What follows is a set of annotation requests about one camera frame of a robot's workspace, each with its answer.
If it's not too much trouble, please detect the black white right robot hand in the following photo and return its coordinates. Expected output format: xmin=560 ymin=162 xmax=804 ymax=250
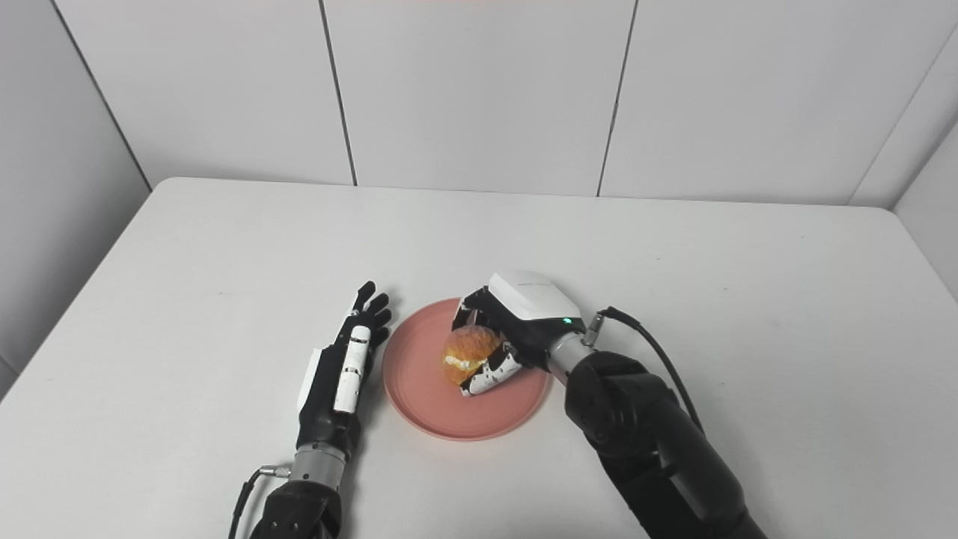
xmin=451 ymin=270 xmax=586 ymax=398

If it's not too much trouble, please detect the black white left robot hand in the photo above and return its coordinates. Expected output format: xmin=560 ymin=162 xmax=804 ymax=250
xmin=296 ymin=281 xmax=393 ymax=452

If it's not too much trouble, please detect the cream puff pastry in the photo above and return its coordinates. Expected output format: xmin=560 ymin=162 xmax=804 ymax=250
xmin=442 ymin=325 xmax=504 ymax=386

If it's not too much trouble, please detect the pink round plate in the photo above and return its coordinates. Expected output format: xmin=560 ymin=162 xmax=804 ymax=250
xmin=382 ymin=297 xmax=553 ymax=441

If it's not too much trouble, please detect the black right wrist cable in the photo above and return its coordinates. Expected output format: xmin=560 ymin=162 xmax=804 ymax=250
xmin=584 ymin=306 xmax=706 ymax=435

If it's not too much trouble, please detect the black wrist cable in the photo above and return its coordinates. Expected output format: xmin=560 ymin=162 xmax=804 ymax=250
xmin=227 ymin=465 xmax=291 ymax=539
xmin=584 ymin=306 xmax=706 ymax=435

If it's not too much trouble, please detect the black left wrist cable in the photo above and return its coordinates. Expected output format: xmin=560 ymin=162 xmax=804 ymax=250
xmin=227 ymin=465 xmax=291 ymax=539

